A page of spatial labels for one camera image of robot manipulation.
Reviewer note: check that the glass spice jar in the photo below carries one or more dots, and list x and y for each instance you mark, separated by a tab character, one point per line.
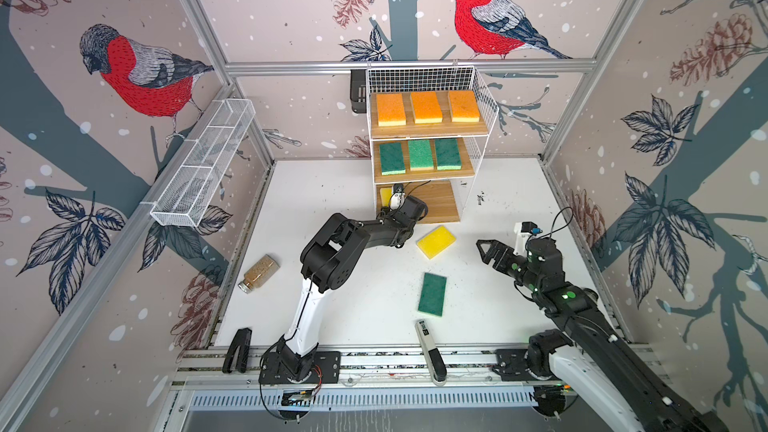
258	274

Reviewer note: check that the white black handheld scanner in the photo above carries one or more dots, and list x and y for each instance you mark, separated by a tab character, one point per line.
433	357

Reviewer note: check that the light green sponge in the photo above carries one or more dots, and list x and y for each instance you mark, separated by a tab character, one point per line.
420	155

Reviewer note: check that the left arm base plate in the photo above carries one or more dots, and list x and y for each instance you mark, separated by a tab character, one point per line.
321	367

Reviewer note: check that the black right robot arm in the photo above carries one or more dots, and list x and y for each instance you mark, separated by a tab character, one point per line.
584	352

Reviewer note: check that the dark green sponge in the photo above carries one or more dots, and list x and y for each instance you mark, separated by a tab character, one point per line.
391	159
432	294
447	154

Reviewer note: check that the white wire wooden shelf unit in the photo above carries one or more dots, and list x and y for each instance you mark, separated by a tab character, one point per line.
428	132

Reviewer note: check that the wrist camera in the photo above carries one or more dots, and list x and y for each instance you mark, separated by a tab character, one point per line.
524	231
396	199

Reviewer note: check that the white wire wall basket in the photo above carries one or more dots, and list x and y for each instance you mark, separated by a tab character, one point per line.
190	191

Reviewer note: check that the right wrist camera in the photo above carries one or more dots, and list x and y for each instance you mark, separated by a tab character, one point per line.
524	231

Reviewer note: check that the orange sponge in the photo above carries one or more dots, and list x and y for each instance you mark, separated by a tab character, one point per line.
391	110
463	107
426	108

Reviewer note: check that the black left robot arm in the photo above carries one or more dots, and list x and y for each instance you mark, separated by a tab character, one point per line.
327	262

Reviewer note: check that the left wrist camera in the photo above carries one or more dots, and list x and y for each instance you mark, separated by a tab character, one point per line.
396	199

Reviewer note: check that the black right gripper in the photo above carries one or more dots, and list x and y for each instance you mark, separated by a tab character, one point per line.
502	251

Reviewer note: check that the yellow sponge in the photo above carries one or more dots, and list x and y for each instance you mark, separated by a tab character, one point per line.
385	196
435	242

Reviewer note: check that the black stapler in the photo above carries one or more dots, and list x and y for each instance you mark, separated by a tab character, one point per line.
237	356

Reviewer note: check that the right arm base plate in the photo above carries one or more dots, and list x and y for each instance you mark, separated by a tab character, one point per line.
512	365

